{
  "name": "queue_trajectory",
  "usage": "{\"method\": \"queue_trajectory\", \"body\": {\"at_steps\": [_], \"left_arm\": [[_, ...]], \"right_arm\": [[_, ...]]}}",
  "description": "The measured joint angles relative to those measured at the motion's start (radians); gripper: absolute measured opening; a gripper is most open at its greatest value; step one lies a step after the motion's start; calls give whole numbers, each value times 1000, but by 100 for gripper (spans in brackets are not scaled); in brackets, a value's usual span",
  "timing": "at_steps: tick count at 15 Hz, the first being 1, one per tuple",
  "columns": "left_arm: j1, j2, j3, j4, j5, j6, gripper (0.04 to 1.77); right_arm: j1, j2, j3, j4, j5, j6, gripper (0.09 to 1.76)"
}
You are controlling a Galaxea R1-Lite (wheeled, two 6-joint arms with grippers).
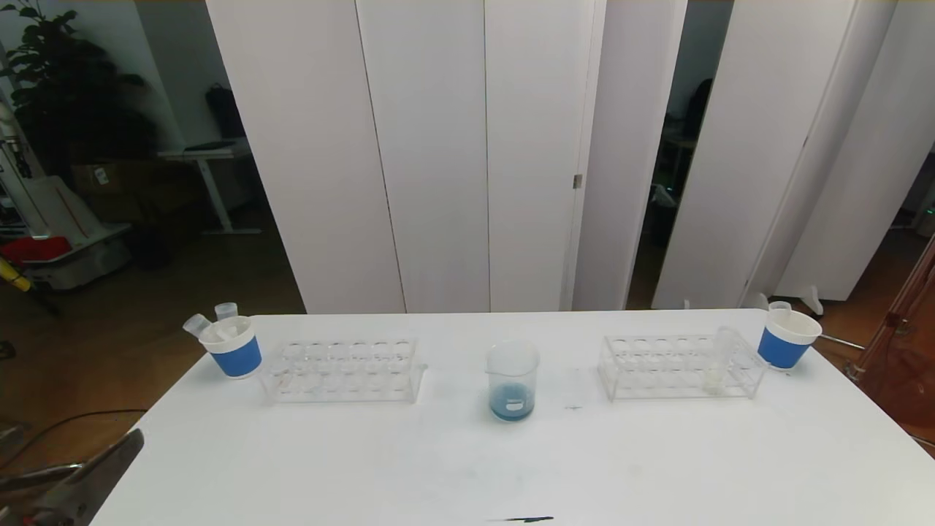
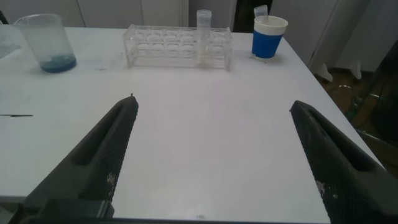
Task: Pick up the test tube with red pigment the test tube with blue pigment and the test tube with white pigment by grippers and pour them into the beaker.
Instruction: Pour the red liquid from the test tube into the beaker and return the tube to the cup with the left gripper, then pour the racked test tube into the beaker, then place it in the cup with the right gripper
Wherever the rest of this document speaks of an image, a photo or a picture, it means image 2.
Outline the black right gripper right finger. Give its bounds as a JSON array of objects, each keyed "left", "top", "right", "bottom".
[{"left": 289, "top": 100, "right": 398, "bottom": 224}]

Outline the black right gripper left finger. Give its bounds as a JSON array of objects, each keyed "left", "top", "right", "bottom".
[{"left": 24, "top": 95, "right": 139, "bottom": 220}]

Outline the clear graduated plastic test tube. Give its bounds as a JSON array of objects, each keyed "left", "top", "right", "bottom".
[{"left": 253, "top": 4, "right": 269, "bottom": 20}]

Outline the clear plastic beaker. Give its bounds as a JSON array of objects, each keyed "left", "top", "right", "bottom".
[{"left": 13, "top": 13, "right": 78, "bottom": 74}]

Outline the clear acrylic test tube rack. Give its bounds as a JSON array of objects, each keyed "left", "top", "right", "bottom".
[{"left": 123, "top": 24, "right": 233, "bottom": 72}]

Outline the test tube with yellowish pigment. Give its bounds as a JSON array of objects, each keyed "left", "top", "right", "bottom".
[{"left": 196, "top": 9, "right": 213, "bottom": 68}]

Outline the white partition foot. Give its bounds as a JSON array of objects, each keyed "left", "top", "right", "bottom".
[
  {"left": 347, "top": 60, "right": 365, "bottom": 80},
  {"left": 316, "top": 61, "right": 336, "bottom": 83}
]

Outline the blue banded white paper cup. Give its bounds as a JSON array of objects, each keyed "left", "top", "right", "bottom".
[{"left": 251, "top": 15, "right": 289, "bottom": 59}]

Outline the metal frame stand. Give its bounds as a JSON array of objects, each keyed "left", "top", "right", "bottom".
[{"left": 340, "top": 40, "right": 398, "bottom": 175}]

